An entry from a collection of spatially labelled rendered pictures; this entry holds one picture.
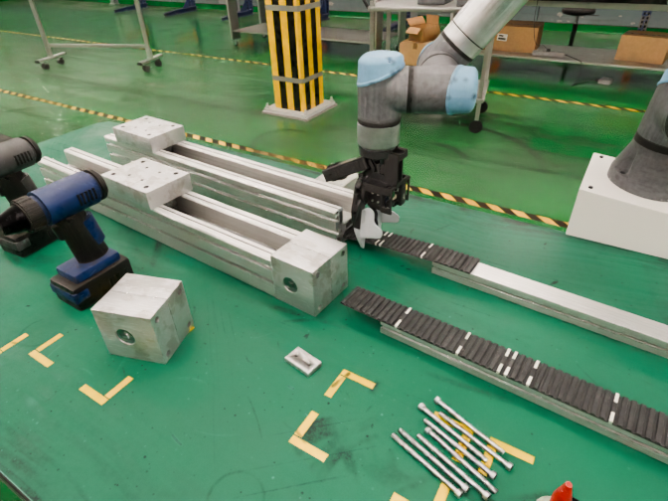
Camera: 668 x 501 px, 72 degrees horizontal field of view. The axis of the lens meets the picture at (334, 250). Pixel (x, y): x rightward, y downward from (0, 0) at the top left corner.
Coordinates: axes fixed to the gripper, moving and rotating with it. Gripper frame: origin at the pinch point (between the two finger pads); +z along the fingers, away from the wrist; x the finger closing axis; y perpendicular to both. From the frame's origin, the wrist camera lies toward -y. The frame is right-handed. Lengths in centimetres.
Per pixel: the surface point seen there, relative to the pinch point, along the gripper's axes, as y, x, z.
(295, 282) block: 0.8, -23.9, -3.7
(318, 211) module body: -8.6, -4.9, -5.4
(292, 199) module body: -15.3, -4.9, -6.1
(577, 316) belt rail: 40.9, -2.0, 0.3
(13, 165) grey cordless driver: -58, -37, -16
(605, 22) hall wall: -63, 740, 66
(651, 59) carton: 19, 467, 54
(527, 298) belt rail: 33.1, -2.0, 0.3
